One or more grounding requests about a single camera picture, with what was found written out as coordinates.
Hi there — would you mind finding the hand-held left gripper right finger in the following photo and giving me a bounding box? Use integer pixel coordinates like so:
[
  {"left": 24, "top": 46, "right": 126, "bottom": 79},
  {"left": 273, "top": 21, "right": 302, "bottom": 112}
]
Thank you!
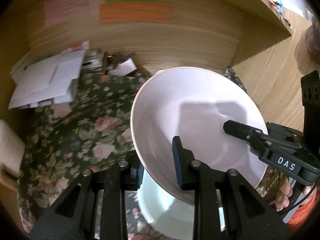
[{"left": 172, "top": 136, "right": 293, "bottom": 240}]

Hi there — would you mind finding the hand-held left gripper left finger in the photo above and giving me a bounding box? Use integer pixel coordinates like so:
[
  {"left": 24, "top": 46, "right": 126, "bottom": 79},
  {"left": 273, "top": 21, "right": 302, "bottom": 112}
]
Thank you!
[{"left": 30, "top": 151, "right": 143, "bottom": 240}]

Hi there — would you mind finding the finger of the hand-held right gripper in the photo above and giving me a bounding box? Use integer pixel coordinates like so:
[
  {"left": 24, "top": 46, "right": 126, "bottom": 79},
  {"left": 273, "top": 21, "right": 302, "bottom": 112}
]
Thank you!
[{"left": 223, "top": 120, "right": 302, "bottom": 155}]

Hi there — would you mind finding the light green bowl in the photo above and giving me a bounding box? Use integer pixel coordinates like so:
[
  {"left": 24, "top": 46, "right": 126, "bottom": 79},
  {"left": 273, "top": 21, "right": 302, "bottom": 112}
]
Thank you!
[{"left": 137, "top": 170, "right": 225, "bottom": 240}]

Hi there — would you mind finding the pink bowl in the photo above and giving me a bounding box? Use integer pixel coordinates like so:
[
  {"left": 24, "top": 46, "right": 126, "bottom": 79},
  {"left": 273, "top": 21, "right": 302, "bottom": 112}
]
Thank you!
[{"left": 130, "top": 67, "right": 269, "bottom": 205}]

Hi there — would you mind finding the person's right hand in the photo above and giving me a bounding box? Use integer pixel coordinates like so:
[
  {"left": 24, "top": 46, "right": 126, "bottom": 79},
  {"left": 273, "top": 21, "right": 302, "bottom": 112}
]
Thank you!
[{"left": 275, "top": 183, "right": 293, "bottom": 212}]

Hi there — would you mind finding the floral tablecloth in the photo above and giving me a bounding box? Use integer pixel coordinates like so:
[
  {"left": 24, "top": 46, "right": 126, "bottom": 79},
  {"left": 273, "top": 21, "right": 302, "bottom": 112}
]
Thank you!
[{"left": 19, "top": 66, "right": 280, "bottom": 240}]

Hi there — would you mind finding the small white box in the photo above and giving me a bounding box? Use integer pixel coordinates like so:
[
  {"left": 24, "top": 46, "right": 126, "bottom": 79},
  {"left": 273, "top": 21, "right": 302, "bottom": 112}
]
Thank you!
[{"left": 107, "top": 57, "right": 137, "bottom": 77}]

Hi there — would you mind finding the stack of small cards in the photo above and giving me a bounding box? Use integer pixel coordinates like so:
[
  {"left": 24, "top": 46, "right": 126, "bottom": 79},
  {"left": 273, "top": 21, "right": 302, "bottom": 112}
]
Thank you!
[{"left": 82, "top": 50, "right": 105, "bottom": 73}]

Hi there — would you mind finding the pale pink cylinder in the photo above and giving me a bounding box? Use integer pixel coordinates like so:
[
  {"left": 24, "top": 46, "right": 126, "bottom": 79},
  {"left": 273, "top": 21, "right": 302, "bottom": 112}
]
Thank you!
[{"left": 0, "top": 119, "right": 25, "bottom": 180}]

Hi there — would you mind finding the bunch of red pens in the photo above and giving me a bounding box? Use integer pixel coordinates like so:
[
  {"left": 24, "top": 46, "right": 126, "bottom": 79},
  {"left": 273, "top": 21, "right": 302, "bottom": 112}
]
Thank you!
[{"left": 266, "top": 0, "right": 292, "bottom": 27}]

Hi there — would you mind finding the stack of white papers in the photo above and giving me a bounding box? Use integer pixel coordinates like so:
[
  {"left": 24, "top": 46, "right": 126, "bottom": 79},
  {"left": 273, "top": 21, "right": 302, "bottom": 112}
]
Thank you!
[{"left": 9, "top": 47, "right": 87, "bottom": 109}]

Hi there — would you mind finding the white cardboard box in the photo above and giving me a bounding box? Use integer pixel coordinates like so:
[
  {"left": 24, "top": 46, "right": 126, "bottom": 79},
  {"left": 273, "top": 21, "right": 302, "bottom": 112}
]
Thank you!
[{"left": 61, "top": 41, "right": 90, "bottom": 53}]

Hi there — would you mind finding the orange sticky note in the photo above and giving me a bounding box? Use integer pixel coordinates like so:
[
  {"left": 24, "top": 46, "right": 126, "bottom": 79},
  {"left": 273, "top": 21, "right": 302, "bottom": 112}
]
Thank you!
[{"left": 99, "top": 2, "right": 173, "bottom": 25}]

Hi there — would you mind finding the pink sticky note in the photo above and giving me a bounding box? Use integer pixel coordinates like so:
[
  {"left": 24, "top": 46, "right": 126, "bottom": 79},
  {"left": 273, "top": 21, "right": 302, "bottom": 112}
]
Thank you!
[{"left": 44, "top": 0, "right": 90, "bottom": 27}]

